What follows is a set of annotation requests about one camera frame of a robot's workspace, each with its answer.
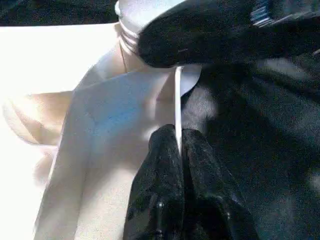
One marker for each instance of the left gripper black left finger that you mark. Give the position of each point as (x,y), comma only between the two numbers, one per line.
(157,187)

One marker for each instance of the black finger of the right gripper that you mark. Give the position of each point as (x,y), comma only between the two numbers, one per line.
(200,32)

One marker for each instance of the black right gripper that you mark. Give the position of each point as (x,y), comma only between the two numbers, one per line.
(287,25)

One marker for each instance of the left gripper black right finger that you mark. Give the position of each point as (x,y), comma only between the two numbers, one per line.
(207,187)

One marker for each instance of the white plastic table leg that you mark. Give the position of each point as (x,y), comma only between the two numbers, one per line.
(140,12)

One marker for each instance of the white plastic table top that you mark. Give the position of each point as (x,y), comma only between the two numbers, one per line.
(50,62)

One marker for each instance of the black shiny mat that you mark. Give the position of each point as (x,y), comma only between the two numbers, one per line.
(262,125)

